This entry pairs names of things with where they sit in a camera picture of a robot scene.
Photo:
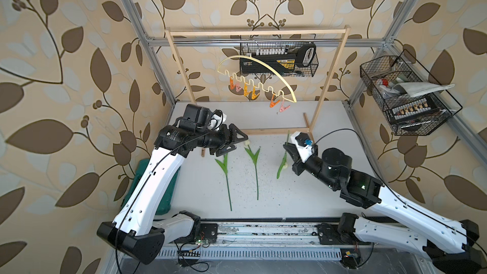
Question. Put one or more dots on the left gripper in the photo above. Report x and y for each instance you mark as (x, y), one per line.
(227, 141)

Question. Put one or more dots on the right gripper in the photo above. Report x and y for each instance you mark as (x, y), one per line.
(298, 167)

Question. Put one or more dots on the pink clothes peg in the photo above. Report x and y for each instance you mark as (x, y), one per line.
(283, 107)

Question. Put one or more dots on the yellow clip hanger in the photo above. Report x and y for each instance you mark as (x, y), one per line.
(267, 80)

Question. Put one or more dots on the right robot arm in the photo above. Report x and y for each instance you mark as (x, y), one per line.
(447, 243)

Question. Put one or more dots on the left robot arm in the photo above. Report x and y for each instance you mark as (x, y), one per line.
(152, 190)

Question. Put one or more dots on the orange clothes peg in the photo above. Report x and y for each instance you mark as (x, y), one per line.
(274, 101)

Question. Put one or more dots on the blue tulip flower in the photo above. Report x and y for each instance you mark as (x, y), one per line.
(223, 164)

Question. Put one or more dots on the green plastic tool case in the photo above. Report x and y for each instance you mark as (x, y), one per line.
(165, 203)

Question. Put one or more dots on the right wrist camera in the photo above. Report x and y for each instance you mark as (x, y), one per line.
(304, 145)

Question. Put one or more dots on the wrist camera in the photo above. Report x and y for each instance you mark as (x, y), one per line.
(217, 119)
(304, 145)

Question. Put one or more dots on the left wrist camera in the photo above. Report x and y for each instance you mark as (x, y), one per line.
(217, 119)

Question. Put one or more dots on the back wire basket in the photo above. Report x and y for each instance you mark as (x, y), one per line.
(293, 59)

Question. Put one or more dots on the wire basket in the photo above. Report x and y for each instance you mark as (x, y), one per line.
(293, 59)
(411, 105)

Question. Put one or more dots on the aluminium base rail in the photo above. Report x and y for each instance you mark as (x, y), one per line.
(271, 241)

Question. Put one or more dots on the wooden drying rack frame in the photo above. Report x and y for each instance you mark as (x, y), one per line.
(310, 124)

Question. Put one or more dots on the right wire basket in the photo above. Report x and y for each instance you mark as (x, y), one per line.
(411, 105)

